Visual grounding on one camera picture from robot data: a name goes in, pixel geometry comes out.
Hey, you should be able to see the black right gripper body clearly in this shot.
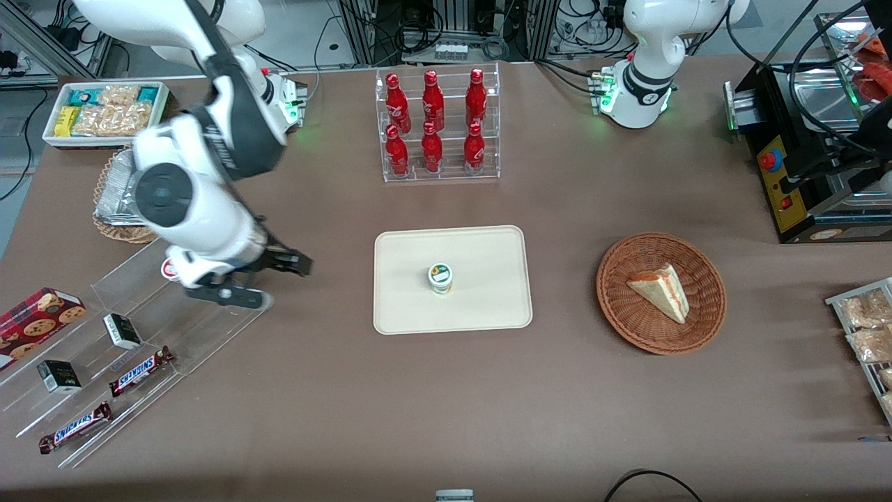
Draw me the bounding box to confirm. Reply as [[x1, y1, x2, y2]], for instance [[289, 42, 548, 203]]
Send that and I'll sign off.
[[237, 234, 290, 276]]

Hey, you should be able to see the green label gum bottle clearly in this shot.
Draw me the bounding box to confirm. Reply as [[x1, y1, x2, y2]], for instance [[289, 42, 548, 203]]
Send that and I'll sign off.
[[427, 263, 455, 296]]

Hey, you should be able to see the cream plastic tray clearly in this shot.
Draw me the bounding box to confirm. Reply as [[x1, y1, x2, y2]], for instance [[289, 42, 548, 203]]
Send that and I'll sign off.
[[373, 225, 534, 335]]

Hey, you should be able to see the clear acrylic stepped shelf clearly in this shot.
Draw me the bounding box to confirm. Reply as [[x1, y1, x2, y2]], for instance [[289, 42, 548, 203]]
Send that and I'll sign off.
[[0, 237, 274, 469]]

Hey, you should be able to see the red cola bottle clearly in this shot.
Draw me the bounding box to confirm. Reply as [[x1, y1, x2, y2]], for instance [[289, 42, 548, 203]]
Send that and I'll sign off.
[[422, 70, 445, 132], [463, 122, 486, 173], [421, 121, 444, 174], [385, 124, 410, 178], [466, 68, 488, 128], [385, 73, 413, 135]]

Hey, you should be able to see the foil container in basket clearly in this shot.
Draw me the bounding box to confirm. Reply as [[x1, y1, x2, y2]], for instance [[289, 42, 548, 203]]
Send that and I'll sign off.
[[93, 150, 162, 245]]

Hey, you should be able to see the small black box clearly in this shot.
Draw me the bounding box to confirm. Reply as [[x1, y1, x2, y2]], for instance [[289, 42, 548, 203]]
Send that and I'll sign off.
[[36, 360, 82, 395], [103, 313, 142, 351]]

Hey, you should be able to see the aluminium foil container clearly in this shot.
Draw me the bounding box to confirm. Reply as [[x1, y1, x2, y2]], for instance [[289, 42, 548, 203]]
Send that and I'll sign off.
[[95, 148, 151, 226]]

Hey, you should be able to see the brown Snickers bar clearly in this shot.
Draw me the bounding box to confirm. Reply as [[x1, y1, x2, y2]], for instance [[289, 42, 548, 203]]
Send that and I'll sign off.
[[38, 401, 114, 455], [108, 346, 175, 398]]

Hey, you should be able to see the clear acrylic bottle rack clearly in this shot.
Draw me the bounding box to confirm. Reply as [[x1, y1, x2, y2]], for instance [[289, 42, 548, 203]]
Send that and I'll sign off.
[[375, 61, 501, 183]]

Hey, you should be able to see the clear bag of nut bars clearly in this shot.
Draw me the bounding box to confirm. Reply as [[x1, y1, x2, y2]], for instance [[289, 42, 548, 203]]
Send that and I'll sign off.
[[73, 84, 151, 137]]

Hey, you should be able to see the red plaid cookie box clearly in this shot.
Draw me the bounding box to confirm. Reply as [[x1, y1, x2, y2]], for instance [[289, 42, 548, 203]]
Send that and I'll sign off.
[[0, 287, 88, 371]]

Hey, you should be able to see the yellow snack packet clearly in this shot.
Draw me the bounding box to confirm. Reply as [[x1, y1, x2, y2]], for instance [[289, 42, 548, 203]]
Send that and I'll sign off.
[[54, 106, 82, 138]]

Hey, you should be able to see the white snack bin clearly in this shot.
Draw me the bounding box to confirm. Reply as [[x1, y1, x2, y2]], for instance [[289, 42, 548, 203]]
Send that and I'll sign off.
[[43, 80, 172, 151]]

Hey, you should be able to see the round brown wicker basket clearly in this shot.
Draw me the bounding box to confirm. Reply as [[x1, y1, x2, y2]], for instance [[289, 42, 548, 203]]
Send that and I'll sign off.
[[596, 231, 728, 356]]

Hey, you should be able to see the wrapped triangle sandwich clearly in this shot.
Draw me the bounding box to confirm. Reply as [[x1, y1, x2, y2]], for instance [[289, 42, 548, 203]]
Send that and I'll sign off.
[[626, 263, 691, 325]]

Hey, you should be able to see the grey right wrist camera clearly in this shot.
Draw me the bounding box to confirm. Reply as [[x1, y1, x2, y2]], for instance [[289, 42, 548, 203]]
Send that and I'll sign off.
[[183, 284, 267, 310]]

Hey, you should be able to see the black cable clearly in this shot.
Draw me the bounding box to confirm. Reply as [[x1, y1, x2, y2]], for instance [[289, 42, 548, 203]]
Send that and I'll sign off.
[[603, 470, 702, 502]]

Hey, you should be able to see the white wire rack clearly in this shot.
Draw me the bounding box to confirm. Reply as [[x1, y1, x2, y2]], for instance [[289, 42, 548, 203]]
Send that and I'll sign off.
[[824, 277, 892, 427]]

